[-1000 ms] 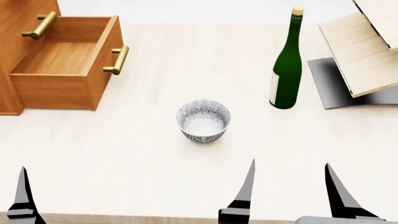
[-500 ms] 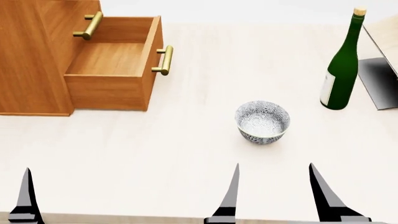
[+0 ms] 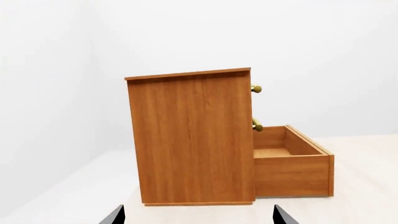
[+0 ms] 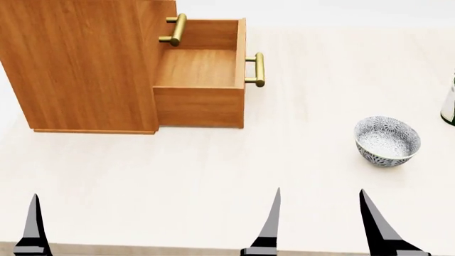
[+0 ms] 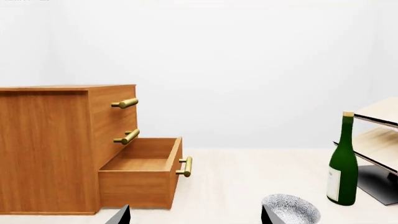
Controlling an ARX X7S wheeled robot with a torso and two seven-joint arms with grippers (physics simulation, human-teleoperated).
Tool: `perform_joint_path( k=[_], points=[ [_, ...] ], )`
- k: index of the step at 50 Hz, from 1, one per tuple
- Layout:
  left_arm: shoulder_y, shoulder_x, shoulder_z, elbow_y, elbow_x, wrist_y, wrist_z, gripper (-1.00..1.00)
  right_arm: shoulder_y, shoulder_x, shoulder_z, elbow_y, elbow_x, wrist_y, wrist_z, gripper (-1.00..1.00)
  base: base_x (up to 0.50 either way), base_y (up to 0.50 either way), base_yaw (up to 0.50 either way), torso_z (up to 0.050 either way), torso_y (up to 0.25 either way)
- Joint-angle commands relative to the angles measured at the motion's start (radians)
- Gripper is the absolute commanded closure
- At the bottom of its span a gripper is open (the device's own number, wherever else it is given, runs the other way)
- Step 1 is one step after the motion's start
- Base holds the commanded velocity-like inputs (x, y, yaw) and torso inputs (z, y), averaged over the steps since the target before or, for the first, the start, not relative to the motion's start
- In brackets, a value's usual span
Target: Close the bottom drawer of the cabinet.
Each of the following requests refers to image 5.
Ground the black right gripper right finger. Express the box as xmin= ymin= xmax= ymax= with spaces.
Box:
xmin=261 ymin=203 xmax=285 ymax=224

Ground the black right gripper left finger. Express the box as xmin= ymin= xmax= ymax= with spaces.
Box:
xmin=104 ymin=203 xmax=131 ymax=224

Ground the open wooden bottom drawer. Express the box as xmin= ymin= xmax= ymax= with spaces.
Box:
xmin=98 ymin=136 xmax=183 ymax=210

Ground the wooden drawer cabinet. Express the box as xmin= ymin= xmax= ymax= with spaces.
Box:
xmin=0 ymin=84 xmax=139 ymax=216

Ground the patterned white blue bowl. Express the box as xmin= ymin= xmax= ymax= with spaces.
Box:
xmin=261 ymin=194 xmax=322 ymax=224

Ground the green wine bottle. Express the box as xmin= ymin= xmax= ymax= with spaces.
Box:
xmin=326 ymin=111 xmax=359 ymax=207

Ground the wooden tiered shelf rack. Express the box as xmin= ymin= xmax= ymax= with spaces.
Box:
xmin=332 ymin=96 xmax=398 ymax=207

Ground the brass middle drawer handle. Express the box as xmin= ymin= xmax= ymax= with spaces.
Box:
xmin=113 ymin=128 xmax=141 ymax=146

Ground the brass drawer handle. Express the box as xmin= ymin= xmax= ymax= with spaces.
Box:
xmin=175 ymin=156 xmax=193 ymax=178
xmin=113 ymin=128 xmax=141 ymax=146
xmin=111 ymin=97 xmax=139 ymax=110

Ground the brass bottom drawer handle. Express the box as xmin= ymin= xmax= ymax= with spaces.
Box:
xmin=175 ymin=156 xmax=193 ymax=178

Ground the brass top drawer handle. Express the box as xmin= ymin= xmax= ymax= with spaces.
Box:
xmin=111 ymin=97 xmax=139 ymax=110

